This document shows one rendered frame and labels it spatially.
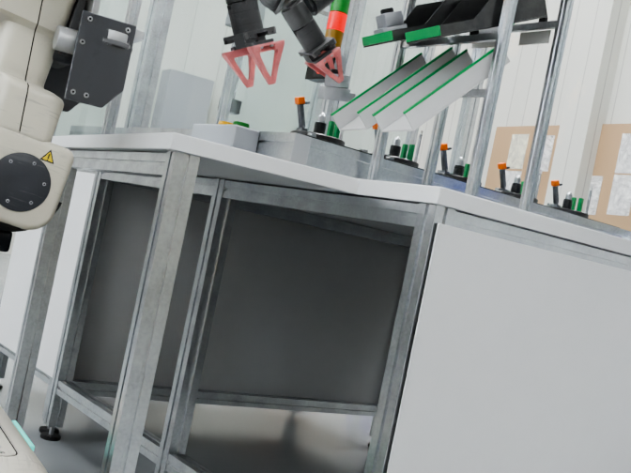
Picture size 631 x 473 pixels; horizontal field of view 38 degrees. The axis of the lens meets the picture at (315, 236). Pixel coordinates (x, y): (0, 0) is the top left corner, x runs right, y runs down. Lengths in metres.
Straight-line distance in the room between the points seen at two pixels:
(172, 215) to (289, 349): 1.74
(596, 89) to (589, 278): 5.48
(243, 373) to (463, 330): 1.64
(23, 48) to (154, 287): 0.49
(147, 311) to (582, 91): 6.06
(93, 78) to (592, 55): 6.02
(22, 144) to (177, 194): 0.29
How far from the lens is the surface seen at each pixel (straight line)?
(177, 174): 1.60
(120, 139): 1.86
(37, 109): 1.71
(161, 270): 1.61
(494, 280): 1.69
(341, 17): 2.59
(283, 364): 3.28
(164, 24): 3.29
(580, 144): 7.26
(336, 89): 2.15
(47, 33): 1.76
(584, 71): 7.45
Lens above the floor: 0.72
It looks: 1 degrees up
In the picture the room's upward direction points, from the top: 12 degrees clockwise
